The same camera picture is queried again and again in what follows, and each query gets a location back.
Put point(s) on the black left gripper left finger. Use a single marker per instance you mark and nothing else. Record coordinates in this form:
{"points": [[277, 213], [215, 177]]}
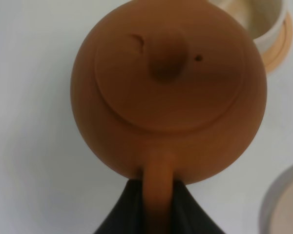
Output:
{"points": [[128, 216]]}

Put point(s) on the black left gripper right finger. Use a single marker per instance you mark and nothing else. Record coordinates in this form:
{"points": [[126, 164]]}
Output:
{"points": [[187, 216]]}

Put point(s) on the brown clay teapot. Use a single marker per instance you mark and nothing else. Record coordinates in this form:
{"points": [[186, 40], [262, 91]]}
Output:
{"points": [[167, 90]]}

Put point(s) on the beige round teapot saucer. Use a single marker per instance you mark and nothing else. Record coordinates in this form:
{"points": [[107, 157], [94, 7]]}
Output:
{"points": [[276, 213]]}

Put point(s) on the left orange coaster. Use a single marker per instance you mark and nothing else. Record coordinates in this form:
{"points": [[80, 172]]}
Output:
{"points": [[276, 54]]}

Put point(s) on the left white teacup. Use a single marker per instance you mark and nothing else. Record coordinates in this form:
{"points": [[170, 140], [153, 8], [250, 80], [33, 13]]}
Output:
{"points": [[262, 19]]}

